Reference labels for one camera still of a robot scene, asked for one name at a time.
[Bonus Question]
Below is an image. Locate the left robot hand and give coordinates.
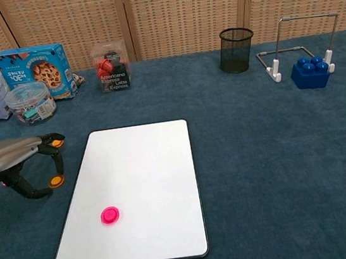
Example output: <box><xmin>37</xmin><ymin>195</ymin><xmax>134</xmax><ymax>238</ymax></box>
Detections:
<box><xmin>0</xmin><ymin>130</ymin><xmax>73</xmax><ymax>205</ymax></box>

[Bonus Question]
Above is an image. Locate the orange disc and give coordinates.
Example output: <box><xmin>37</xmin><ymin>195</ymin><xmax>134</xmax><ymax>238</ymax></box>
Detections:
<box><xmin>47</xmin><ymin>175</ymin><xmax>66</xmax><ymax>189</ymax></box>
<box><xmin>49</xmin><ymin>138</ymin><xmax>67</xmax><ymax>149</ymax></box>

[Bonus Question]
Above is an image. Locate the white magnetic board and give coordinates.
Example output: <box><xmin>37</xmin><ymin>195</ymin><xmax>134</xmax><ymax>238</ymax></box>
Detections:
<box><xmin>35</xmin><ymin>117</ymin><xmax>211</xmax><ymax>259</ymax></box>

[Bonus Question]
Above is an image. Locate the clear jar of clips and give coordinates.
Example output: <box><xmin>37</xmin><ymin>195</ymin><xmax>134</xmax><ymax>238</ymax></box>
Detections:
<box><xmin>2</xmin><ymin>79</ymin><xmax>59</xmax><ymax>129</ymax></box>

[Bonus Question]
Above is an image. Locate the blue cookie box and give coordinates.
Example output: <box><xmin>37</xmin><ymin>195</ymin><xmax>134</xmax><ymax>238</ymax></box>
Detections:
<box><xmin>0</xmin><ymin>41</ymin><xmax>79</xmax><ymax>109</ymax></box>

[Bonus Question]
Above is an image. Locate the clear coffee capsule box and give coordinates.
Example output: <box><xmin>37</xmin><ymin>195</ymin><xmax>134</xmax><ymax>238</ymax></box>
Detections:
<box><xmin>90</xmin><ymin>39</ymin><xmax>134</xmax><ymax>95</ymax></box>

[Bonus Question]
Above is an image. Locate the woven bamboo folding screen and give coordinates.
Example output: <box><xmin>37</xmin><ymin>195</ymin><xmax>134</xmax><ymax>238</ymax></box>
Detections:
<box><xmin>0</xmin><ymin>0</ymin><xmax>346</xmax><ymax>81</ymax></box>

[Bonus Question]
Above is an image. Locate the black mesh pen cup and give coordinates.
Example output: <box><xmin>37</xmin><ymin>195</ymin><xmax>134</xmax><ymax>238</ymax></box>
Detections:
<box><xmin>215</xmin><ymin>25</ymin><xmax>259</xmax><ymax>76</ymax></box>

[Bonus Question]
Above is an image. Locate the blue felt table cover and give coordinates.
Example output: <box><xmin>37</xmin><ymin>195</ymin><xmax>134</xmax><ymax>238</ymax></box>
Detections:
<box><xmin>0</xmin><ymin>29</ymin><xmax>346</xmax><ymax>259</ymax></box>

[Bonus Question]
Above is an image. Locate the blue building block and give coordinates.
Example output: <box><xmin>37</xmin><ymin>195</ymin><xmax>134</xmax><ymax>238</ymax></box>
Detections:
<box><xmin>288</xmin><ymin>53</ymin><xmax>333</xmax><ymax>92</ymax></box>

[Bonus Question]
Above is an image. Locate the braided rope bundle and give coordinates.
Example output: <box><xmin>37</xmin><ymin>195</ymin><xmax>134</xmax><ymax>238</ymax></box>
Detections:
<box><xmin>71</xmin><ymin>70</ymin><xmax>87</xmax><ymax>89</ymax></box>

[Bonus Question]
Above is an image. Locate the metal wire book stand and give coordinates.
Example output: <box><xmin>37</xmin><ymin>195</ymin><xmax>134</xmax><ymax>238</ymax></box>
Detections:
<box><xmin>251</xmin><ymin>9</ymin><xmax>346</xmax><ymax>86</ymax></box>

